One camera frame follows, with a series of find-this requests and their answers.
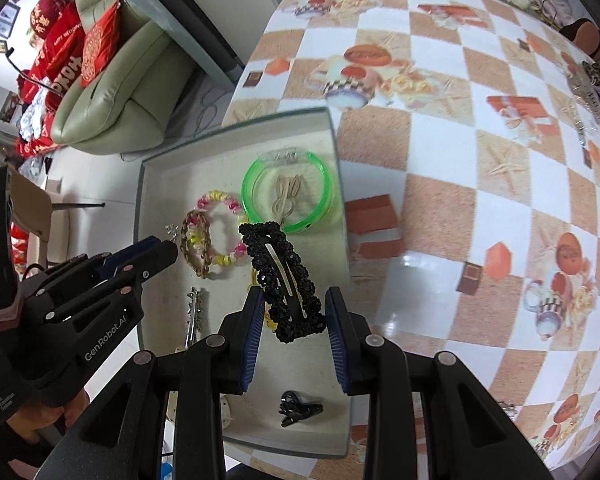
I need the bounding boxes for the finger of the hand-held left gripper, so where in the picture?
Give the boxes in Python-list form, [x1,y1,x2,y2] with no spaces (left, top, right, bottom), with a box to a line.
[27,241,179,391]
[22,236,161,301]

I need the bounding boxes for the grey glass tray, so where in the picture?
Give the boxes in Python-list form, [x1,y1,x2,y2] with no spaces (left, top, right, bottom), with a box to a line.
[137,107,355,459]

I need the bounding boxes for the green translucent bangle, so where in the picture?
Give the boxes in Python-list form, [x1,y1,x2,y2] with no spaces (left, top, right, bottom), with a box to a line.
[240,149,337,235]

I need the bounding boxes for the checkered printed tablecloth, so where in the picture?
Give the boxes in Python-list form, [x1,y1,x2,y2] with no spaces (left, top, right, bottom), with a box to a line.
[220,0,600,472]

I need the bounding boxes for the silver spiked hair clip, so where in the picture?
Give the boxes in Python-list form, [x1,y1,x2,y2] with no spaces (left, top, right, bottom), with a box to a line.
[184,286,207,350]

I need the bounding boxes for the yellow coil hair tie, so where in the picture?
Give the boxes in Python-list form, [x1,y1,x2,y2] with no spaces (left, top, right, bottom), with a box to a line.
[250,267,281,336]

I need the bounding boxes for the red embroidered pillow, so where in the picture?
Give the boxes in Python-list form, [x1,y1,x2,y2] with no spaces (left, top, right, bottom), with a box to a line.
[44,2,87,97]
[79,0,125,89]
[29,0,65,38]

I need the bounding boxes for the brown braided bracelet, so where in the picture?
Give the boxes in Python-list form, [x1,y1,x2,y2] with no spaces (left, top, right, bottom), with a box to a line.
[180,210,213,280]

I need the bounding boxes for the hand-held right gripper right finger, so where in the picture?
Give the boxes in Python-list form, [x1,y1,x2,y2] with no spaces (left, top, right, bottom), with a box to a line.
[325,287,556,480]

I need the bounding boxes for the person's left hand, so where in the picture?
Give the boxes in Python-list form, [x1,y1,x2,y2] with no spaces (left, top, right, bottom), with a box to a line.
[10,391,92,443]

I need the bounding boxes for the small black bow clip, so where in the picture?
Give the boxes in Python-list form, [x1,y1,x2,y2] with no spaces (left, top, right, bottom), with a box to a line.
[279,390,326,429]

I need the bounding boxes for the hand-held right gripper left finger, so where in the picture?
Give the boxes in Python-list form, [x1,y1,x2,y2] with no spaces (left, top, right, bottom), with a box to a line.
[35,287,266,480]

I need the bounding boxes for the beige hair pin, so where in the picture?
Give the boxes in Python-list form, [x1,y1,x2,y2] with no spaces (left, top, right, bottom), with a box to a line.
[271,175,303,221]

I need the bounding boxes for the beige leather sofa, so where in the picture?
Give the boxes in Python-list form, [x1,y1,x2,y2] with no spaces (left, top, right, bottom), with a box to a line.
[50,0,246,157]

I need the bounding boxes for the brown round object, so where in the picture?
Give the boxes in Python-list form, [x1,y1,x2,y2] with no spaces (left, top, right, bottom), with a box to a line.
[562,18,600,62]

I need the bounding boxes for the hair accessories at table edge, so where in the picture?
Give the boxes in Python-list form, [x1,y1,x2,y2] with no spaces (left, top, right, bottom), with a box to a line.
[568,76,600,113]

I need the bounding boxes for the pink yellow bead bracelet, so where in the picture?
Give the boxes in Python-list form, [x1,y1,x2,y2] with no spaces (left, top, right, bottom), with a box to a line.
[195,189,251,268]

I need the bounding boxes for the tan chair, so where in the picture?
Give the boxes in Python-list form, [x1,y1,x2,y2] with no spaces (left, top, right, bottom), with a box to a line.
[6,166,57,267]

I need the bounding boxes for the black beaded hair clip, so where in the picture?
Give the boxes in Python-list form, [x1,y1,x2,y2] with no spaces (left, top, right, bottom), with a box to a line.
[238,220,325,345]

